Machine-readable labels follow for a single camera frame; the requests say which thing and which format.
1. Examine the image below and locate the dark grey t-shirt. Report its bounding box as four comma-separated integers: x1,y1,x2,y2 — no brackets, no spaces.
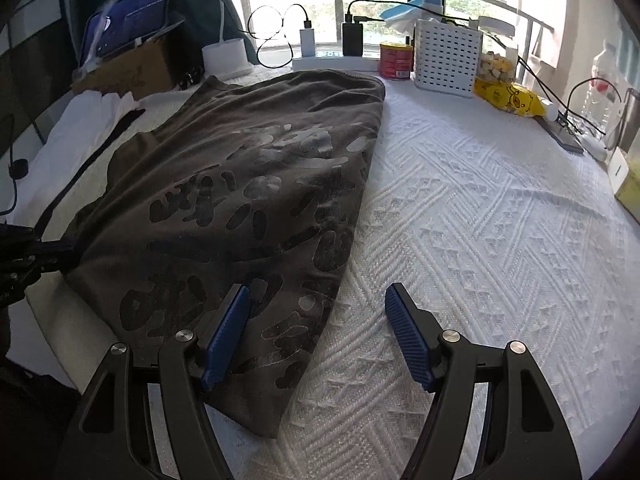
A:
64,70,385,438

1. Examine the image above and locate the black microphone foam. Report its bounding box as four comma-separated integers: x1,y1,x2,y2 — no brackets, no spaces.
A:
9,158,29,181

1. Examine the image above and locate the white folded garment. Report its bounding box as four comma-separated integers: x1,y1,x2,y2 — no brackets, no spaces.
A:
12,89,139,226

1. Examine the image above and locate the brown cardboard box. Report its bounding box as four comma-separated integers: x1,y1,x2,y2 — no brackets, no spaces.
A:
72,39,177,101

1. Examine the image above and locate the black clip bundle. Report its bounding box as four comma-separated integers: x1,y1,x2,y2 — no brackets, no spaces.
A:
178,65,204,90

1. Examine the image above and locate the tablet with dark screen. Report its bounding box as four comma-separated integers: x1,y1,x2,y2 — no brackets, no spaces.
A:
79,0,184,67

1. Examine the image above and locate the white desk lamp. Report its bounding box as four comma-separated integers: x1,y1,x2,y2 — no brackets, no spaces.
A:
202,0,253,80

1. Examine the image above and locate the yellow tissue box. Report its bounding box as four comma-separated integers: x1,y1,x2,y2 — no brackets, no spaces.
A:
608,136,640,222

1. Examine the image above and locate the grey notebook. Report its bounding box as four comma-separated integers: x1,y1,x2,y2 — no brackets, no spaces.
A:
535,116,584,154

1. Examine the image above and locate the stainless steel tumbler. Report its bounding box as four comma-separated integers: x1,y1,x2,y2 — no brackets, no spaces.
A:
618,88,640,152

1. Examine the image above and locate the yellow snack bag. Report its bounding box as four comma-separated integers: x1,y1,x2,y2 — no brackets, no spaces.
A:
473,78,546,117

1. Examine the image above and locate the white charger block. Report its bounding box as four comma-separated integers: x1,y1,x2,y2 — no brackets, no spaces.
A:
299,20,316,58

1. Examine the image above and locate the clear water bottle red label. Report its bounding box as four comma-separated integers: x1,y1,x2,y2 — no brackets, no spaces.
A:
580,40,622,138

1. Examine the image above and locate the clear jar of snacks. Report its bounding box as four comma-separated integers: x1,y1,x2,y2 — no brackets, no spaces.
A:
476,16,518,84

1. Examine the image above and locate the white power strip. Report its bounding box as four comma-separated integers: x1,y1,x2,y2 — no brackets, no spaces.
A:
291,51,380,73

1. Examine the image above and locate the white perforated plastic basket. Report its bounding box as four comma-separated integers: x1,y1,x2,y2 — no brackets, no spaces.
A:
413,20,482,98

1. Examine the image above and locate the black charger block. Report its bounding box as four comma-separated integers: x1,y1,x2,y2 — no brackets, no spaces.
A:
342,13,363,56

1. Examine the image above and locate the red can yellow lid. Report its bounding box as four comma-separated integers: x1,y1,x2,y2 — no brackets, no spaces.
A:
378,44,413,80

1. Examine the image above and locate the blue face mask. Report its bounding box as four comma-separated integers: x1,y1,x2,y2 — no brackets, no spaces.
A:
381,0,444,36

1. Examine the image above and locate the black strap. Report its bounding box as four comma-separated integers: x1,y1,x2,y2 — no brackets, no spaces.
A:
37,107,148,241

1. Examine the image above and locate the black looped charger cable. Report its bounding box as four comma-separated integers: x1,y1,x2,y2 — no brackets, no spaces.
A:
246,2,314,71

